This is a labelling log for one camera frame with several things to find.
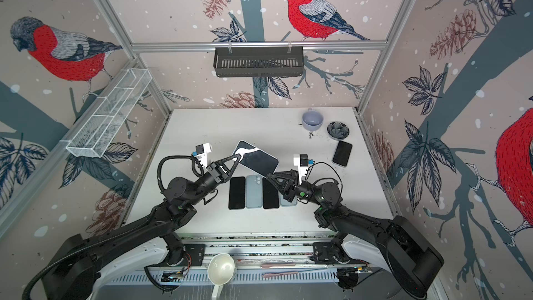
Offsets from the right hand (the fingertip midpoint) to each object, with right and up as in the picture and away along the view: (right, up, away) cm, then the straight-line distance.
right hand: (266, 181), depth 66 cm
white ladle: (-16, -32, +4) cm, 36 cm away
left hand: (-8, +7, -4) cm, 12 cm away
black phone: (-3, +8, -1) cm, 8 cm away
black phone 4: (+1, -13, +20) cm, 23 cm away
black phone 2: (+38, +5, +37) cm, 53 cm away
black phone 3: (-14, -11, +23) cm, 29 cm away
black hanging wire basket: (-5, +51, +40) cm, 65 cm away
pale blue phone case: (-8, +13, 0) cm, 16 cm away
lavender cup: (+24, +22, +46) cm, 56 cm away
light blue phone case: (-6, -11, +24) cm, 27 cm away
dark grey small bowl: (+37, +16, +42) cm, 58 cm away
